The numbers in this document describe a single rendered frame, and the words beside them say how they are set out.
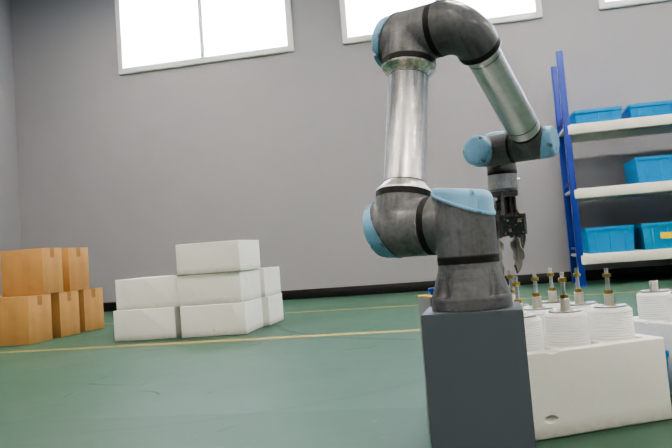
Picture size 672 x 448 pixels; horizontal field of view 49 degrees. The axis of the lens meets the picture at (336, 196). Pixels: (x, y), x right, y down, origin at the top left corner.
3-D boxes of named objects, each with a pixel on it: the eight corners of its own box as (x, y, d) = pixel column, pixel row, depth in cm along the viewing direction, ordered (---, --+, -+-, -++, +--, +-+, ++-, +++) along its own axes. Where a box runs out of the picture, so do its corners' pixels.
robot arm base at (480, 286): (514, 309, 130) (509, 253, 131) (429, 314, 133) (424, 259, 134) (512, 302, 145) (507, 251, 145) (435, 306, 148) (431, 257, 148)
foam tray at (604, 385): (673, 418, 162) (664, 336, 164) (516, 444, 152) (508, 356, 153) (571, 390, 200) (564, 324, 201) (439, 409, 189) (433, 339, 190)
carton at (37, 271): (63, 291, 495) (61, 247, 498) (43, 294, 472) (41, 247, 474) (23, 294, 501) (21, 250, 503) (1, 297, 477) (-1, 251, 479)
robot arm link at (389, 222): (420, 249, 137) (428, -10, 151) (355, 254, 146) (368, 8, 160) (450, 260, 147) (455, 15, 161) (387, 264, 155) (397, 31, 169)
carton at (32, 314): (53, 339, 478) (50, 293, 480) (29, 344, 454) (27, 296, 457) (13, 341, 484) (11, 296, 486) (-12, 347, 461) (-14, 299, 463)
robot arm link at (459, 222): (483, 255, 131) (476, 180, 132) (417, 259, 139) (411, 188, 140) (510, 252, 141) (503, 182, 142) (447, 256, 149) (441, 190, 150)
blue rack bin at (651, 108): (619, 127, 640) (618, 114, 640) (666, 122, 632) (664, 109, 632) (629, 118, 591) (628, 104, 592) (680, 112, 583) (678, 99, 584)
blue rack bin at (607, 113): (567, 132, 649) (566, 120, 650) (612, 128, 642) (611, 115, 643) (574, 124, 600) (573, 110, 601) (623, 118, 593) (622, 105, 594)
